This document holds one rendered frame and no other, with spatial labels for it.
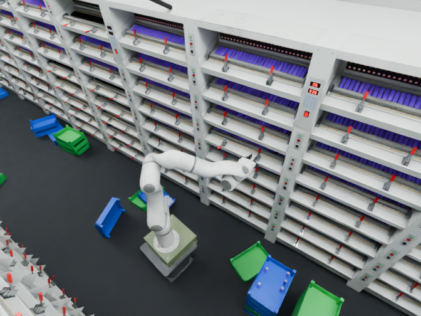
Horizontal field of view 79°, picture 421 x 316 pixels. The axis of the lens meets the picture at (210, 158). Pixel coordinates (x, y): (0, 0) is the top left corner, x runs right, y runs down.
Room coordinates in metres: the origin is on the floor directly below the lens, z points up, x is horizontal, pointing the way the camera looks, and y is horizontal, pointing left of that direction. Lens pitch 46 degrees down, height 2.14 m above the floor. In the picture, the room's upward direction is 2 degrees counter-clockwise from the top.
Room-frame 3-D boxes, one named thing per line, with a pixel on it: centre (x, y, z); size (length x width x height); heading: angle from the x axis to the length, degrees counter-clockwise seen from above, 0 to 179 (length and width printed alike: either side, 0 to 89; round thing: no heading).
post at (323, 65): (1.11, -0.55, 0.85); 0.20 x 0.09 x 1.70; 144
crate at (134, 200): (1.55, 0.66, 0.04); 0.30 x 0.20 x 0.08; 144
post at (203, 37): (1.52, 0.02, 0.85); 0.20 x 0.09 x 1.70; 144
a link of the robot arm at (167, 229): (0.92, 0.35, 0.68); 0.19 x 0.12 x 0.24; 3
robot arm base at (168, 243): (0.88, 0.35, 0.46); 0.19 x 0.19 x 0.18
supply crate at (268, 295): (0.56, -0.37, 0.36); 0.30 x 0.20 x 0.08; 143
